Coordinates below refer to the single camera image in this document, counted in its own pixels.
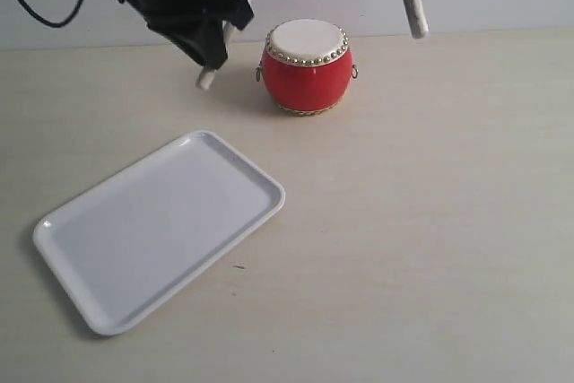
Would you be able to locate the small red drum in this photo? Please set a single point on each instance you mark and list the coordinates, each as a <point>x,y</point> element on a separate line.
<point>306,65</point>

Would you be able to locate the white plastic tray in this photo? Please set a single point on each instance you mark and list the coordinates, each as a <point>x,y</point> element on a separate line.
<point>124,247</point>

